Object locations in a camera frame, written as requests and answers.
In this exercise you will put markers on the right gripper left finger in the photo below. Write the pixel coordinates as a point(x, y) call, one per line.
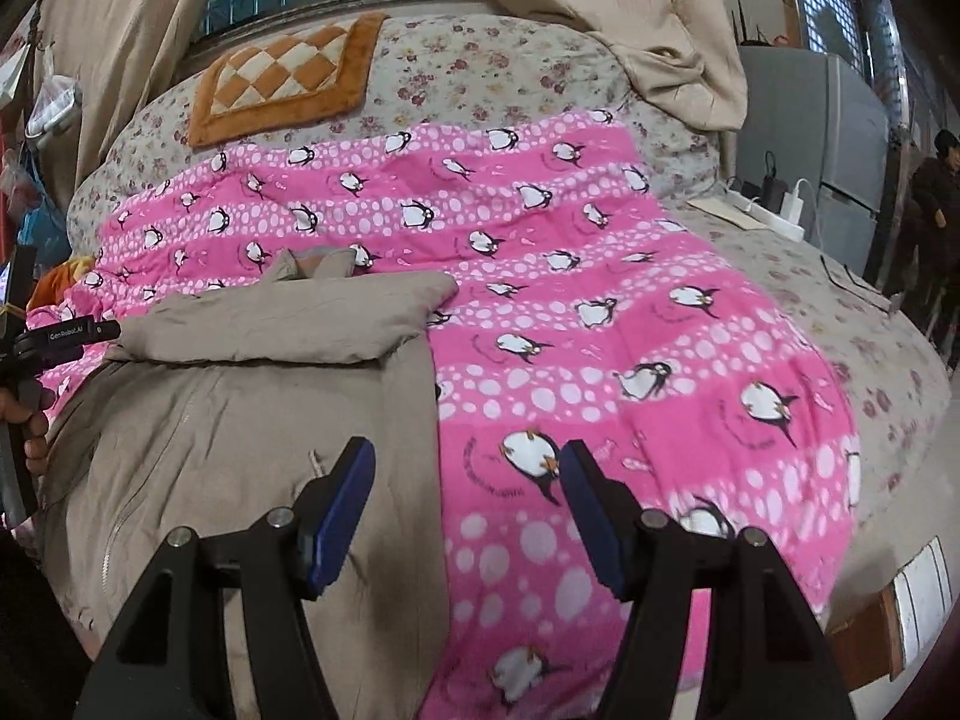
point(166, 655)

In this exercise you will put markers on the beige zip jacket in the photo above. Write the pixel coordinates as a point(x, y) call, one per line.
point(213, 409)

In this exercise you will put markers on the person in dark clothes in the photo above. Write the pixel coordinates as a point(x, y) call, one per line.
point(934, 224)

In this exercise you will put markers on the left hand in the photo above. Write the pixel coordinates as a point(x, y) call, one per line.
point(35, 426)

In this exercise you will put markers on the orange cloth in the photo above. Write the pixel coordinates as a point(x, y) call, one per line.
point(51, 287)

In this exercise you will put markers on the blue plastic bag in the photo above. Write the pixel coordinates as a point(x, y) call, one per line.
point(43, 226)

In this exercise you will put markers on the pink penguin blanket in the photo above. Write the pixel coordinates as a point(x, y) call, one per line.
point(532, 632)

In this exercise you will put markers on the orange checkered cushion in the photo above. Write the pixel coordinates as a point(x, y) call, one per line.
point(295, 79)

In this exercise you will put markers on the white power strip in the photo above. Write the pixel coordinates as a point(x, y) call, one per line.
point(779, 224)

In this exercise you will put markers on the floral bed sheet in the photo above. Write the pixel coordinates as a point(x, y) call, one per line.
point(525, 67)

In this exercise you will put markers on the grey refrigerator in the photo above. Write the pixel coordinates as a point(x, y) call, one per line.
point(815, 123)

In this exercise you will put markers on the beige curtain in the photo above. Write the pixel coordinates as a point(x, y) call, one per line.
point(680, 55)

